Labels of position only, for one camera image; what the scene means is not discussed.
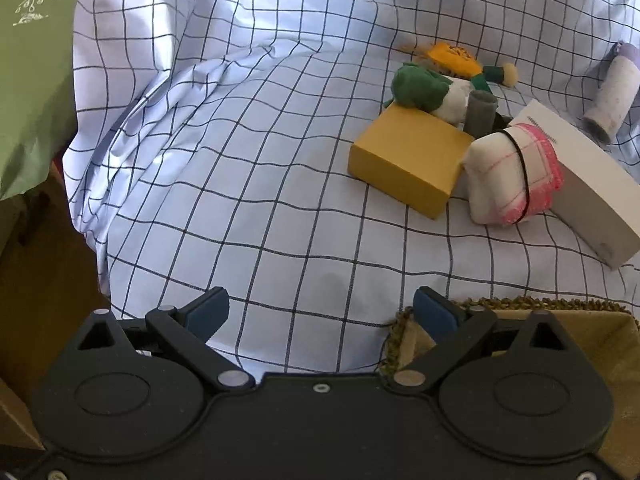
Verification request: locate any grey sock roll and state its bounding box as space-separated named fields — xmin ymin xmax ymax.
xmin=465 ymin=90 xmax=499 ymax=139

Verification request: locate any white checked bed sheet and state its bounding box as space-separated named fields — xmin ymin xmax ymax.
xmin=62 ymin=0 xmax=640 ymax=376

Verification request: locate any yellow box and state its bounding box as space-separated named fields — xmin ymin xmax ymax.
xmin=348 ymin=101 xmax=476 ymax=220

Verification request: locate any white and purple cloth roll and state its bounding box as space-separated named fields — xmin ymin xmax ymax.
xmin=582 ymin=41 xmax=640 ymax=142

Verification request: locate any white box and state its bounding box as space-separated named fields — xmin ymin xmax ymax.
xmin=510 ymin=99 xmax=640 ymax=272

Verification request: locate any green printed cloth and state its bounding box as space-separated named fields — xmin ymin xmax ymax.
xmin=0 ymin=0 xmax=93 ymax=201

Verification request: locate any brown wooden furniture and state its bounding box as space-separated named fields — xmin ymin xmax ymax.
xmin=0 ymin=162 xmax=111 ymax=453

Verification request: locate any yellow knitted doll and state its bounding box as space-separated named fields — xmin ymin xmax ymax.
xmin=400 ymin=42 xmax=521 ymax=93

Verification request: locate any white and pink towel roll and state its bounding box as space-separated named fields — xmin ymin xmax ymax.
xmin=460 ymin=122 xmax=565 ymax=226

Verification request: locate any tan woven basket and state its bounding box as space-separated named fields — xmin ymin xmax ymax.
xmin=377 ymin=297 xmax=640 ymax=480

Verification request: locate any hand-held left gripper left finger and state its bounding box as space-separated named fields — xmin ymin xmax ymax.
xmin=75 ymin=286 xmax=256 ymax=393

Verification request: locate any green and white soft toy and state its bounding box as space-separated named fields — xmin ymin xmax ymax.
xmin=390 ymin=62 xmax=473 ymax=126

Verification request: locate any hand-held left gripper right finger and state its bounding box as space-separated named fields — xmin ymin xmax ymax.
xmin=385 ymin=286 xmax=568 ymax=396

